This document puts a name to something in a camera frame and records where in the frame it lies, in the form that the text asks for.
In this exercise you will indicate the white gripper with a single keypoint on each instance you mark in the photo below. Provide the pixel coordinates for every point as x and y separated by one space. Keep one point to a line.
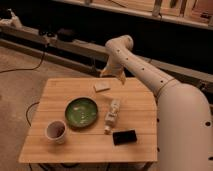
115 69

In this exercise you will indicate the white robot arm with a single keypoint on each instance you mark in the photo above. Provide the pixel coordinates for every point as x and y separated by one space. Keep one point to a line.
185 122

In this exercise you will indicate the small tan wooden block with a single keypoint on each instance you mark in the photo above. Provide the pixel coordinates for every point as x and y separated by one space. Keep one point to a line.
101 86

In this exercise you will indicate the white tube bottle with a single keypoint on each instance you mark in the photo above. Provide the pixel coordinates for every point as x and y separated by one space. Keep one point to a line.
111 116

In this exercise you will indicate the green round plate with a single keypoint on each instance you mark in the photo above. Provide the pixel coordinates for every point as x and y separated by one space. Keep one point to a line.
81 112

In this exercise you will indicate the black box on ledge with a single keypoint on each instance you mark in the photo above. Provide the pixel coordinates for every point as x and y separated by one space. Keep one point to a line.
66 35

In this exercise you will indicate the wooden table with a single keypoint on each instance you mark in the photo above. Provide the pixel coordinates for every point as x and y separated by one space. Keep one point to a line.
92 145

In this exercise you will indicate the black rectangular phone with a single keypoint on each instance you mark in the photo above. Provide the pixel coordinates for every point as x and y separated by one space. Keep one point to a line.
123 137

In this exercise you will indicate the white paper cup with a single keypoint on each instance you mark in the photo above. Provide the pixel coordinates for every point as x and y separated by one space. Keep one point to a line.
56 132

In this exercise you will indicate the white object on ledge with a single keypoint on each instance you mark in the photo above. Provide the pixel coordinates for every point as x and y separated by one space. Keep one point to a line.
9 18

